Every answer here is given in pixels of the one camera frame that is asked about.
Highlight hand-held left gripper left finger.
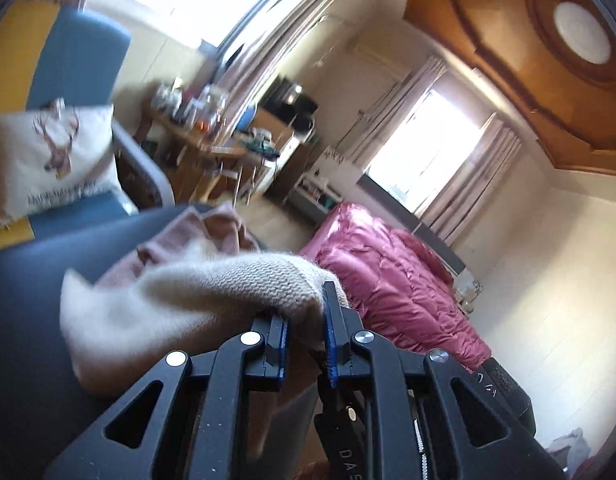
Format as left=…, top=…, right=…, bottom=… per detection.
left=43, top=312, right=289, bottom=480

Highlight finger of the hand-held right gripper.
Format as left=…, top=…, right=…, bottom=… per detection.
left=315, top=384, right=369, bottom=480

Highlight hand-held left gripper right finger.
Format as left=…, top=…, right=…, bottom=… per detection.
left=322, top=281, right=568, bottom=480

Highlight cream knit sweater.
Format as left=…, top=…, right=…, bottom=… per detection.
left=59, top=251, right=353, bottom=480

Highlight pink ribbed sweater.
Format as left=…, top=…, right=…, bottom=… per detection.
left=95, top=204, right=263, bottom=288

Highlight pink quilted duvet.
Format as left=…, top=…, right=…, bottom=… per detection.
left=298, top=201, right=493, bottom=373

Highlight white cloth on floor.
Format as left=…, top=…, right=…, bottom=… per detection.
left=548, top=427, right=596, bottom=473

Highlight white shelf cart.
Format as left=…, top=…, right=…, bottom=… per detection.
left=288, top=172, right=341, bottom=218

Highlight grey bed headboard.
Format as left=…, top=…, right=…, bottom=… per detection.
left=413, top=220, right=471, bottom=278

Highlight cluttered wooden side table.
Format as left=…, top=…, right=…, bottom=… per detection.
left=135, top=100, right=309, bottom=208

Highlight black appliance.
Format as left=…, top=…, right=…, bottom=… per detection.
left=260, top=76, right=319, bottom=131

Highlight cluster of jars and bottles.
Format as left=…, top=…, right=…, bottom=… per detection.
left=155, top=77, right=229, bottom=133

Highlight white deer print pillow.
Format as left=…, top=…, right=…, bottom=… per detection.
left=0, top=97, right=128, bottom=232

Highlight blue yellow grey patchwork sofa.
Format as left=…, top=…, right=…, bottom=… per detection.
left=0, top=0, right=176, bottom=256

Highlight round ceiling light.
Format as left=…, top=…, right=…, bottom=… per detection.
left=554, top=1, right=612, bottom=65

